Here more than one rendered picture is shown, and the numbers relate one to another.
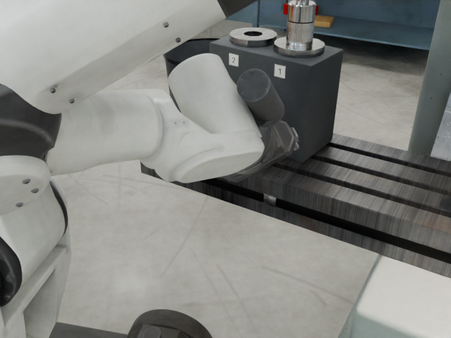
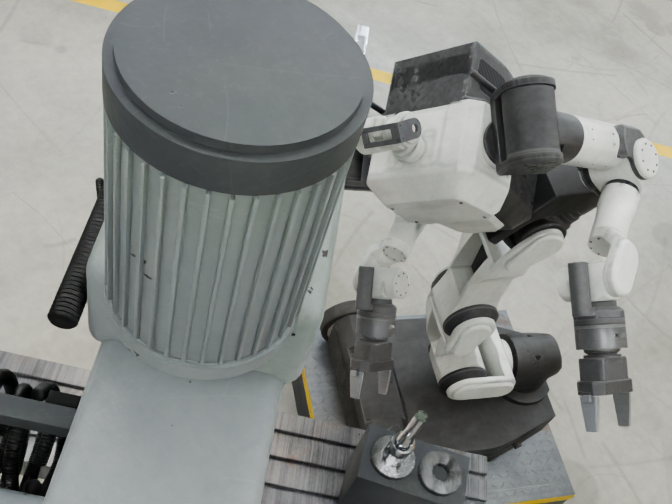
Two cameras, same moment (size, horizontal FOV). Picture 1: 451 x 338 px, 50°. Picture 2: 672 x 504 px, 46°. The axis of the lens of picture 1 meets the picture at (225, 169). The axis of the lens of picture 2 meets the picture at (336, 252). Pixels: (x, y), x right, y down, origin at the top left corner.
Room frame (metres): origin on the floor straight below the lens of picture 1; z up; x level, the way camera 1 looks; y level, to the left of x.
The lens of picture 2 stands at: (1.26, -0.79, 2.59)
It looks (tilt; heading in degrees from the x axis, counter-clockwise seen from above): 51 degrees down; 140
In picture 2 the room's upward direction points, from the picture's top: 20 degrees clockwise
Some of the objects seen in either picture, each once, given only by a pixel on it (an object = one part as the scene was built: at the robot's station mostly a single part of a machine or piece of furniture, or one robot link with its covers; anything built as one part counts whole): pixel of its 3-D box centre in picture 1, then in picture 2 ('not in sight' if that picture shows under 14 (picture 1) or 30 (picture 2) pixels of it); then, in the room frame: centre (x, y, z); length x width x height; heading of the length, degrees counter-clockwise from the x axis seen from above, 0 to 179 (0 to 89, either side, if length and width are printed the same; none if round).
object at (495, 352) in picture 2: not in sight; (471, 362); (0.53, 0.45, 0.68); 0.21 x 0.20 x 0.13; 78
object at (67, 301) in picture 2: not in sight; (123, 179); (0.58, -0.60, 1.79); 0.45 x 0.04 x 0.04; 149
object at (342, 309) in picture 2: not in sight; (350, 322); (0.21, 0.24, 0.50); 0.20 x 0.05 x 0.20; 78
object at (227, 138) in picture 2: not in sight; (220, 196); (0.84, -0.59, 2.05); 0.20 x 0.20 x 0.32
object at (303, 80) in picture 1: (272, 89); (403, 482); (0.88, -0.09, 1.06); 0.22 x 0.12 x 0.20; 52
